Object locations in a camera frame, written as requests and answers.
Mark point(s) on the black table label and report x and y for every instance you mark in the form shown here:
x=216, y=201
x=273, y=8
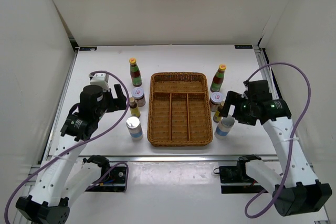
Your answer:
x=243, y=46
x=87, y=48

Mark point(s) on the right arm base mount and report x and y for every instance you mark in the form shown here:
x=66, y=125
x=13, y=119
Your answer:
x=234, y=180

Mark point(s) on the left white-lid brown jar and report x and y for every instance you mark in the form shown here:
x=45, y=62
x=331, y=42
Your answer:
x=139, y=96

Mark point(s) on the right small yellow bottle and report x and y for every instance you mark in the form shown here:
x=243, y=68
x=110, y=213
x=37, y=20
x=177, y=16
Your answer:
x=217, y=117

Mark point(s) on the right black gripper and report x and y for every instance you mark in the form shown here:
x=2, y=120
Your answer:
x=234, y=98

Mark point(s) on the wicker divided tray basket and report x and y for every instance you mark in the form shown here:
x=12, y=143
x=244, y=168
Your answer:
x=179, y=113

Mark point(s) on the red sauce bottle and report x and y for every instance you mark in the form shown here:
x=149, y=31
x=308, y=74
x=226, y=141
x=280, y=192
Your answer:
x=218, y=79
x=135, y=73

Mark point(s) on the small yellow bottle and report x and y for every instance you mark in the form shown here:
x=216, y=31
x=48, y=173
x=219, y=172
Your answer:
x=134, y=108
x=217, y=117

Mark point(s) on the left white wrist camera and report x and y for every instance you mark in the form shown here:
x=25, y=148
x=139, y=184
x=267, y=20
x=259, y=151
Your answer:
x=100, y=79

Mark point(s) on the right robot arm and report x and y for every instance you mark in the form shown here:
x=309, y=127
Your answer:
x=298, y=190

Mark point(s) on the left small yellow bottle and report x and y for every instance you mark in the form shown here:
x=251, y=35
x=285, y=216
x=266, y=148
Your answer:
x=134, y=108

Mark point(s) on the right white-lid brown jar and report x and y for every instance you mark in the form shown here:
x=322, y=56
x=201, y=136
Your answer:
x=215, y=100

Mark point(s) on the left black table label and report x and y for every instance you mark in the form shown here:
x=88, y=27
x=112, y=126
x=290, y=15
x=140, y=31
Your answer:
x=87, y=48

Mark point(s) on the white-lid brown jar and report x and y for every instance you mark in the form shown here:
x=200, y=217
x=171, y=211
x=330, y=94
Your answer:
x=215, y=100
x=139, y=96

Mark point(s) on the right black table label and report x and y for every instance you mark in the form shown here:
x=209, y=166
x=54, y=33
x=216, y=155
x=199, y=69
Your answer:
x=243, y=46

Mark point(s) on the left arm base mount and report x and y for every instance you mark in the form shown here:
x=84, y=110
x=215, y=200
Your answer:
x=114, y=179

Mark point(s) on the silver-lid bead jar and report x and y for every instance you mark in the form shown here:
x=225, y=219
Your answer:
x=224, y=126
x=134, y=127

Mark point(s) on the left red sauce bottle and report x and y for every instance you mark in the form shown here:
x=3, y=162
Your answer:
x=135, y=73

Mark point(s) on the aluminium front rail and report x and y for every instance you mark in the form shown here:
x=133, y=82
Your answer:
x=220, y=160

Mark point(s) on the right red sauce bottle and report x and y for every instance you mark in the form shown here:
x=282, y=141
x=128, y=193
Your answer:
x=218, y=79

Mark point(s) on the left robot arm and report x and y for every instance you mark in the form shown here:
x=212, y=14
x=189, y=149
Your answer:
x=54, y=193

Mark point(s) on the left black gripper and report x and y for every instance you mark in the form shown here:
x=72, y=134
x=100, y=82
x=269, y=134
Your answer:
x=118, y=104

